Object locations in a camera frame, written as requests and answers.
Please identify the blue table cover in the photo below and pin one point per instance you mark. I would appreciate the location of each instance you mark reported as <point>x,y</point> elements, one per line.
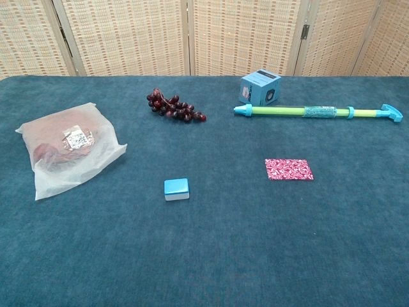
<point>223,240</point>

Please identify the small light blue block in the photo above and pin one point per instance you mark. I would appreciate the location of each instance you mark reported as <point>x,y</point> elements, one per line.
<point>175,188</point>

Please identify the green and blue water pump toy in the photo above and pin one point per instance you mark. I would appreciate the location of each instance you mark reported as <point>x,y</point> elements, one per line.
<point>278,111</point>

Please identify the woven bamboo folding screen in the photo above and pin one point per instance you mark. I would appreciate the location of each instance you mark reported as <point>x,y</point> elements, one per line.
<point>128,32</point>

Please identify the clear bag with red cloth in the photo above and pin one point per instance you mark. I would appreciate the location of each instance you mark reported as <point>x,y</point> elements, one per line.
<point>64,153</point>

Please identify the dark red grape bunch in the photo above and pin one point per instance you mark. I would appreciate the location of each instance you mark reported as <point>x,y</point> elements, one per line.
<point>172,107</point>

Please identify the pink patterned small card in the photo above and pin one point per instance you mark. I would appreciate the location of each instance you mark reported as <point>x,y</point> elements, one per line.
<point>287,169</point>

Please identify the light blue cube carton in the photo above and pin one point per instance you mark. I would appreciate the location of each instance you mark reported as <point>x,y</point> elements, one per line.
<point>255,89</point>

